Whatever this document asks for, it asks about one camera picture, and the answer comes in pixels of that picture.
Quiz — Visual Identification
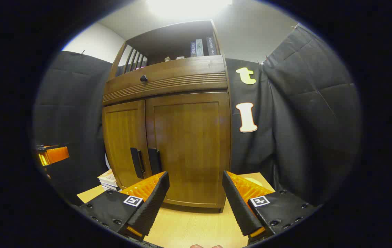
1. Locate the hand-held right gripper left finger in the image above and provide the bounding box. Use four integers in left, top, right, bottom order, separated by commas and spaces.
79, 171, 170, 241

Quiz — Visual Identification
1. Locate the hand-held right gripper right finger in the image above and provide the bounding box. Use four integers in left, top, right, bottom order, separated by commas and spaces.
222, 170, 320, 241

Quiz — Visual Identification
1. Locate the wooden cabinet door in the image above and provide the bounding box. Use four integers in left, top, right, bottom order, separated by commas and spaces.
145, 91, 231, 209
102, 100, 152, 190

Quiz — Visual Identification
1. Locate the wooden double-door shoe cabinet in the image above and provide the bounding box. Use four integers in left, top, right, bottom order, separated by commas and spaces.
102, 20, 233, 214

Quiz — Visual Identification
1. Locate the yellow round sponge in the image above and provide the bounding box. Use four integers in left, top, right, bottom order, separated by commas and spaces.
243, 176, 264, 188

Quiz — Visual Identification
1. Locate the beige cover book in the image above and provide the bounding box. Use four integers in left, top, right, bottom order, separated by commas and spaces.
98, 169, 118, 185

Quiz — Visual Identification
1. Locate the wooden drawer with black knob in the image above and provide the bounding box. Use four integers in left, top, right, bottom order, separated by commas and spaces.
103, 55, 228, 105

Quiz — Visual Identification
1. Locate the black spine book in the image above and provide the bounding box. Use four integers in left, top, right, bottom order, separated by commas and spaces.
206, 36, 217, 56

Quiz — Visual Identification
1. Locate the ceiling light panel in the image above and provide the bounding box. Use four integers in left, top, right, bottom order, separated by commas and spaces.
146, 0, 233, 20

